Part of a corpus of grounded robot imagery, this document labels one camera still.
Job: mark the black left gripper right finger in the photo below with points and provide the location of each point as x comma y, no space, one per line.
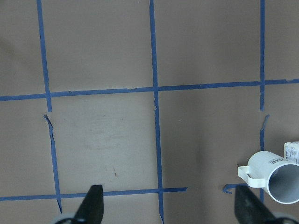
249,209

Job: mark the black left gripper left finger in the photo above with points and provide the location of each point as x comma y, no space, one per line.
91,209

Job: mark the white HOME mug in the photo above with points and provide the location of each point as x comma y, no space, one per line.
278,177

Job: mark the blue white milk carton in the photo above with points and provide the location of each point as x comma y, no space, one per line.
291,151

